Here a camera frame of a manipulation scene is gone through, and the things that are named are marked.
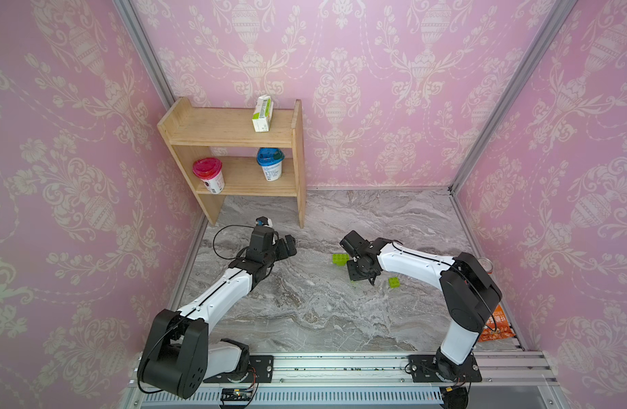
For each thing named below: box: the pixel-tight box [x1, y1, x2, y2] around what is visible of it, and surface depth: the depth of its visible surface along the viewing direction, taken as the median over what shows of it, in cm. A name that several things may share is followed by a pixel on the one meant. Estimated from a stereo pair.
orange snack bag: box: [478, 304, 517, 342], surface depth 80 cm
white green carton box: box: [252, 94, 275, 133], surface depth 79 cm
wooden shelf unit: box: [157, 97, 306, 229], surface depth 87 cm
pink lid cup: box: [192, 156, 226, 195], surface depth 86 cm
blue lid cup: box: [256, 147, 286, 182], surface depth 91 cm
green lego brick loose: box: [388, 276, 402, 289], surface depth 91 cm
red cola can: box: [477, 257, 495, 275], surface depth 85 cm
